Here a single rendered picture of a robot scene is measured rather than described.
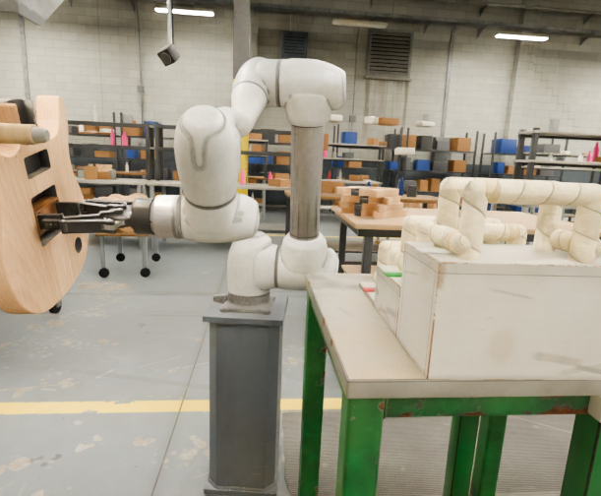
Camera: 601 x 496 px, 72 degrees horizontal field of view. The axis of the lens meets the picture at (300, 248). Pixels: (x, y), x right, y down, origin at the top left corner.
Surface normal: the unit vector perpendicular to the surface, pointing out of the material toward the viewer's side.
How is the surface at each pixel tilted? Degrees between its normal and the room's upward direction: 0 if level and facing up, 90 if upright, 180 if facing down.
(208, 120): 47
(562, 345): 90
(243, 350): 90
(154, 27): 90
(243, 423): 90
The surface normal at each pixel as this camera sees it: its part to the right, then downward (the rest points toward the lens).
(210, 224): 0.03, 0.71
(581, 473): -1.00, -0.04
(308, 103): -0.03, 0.54
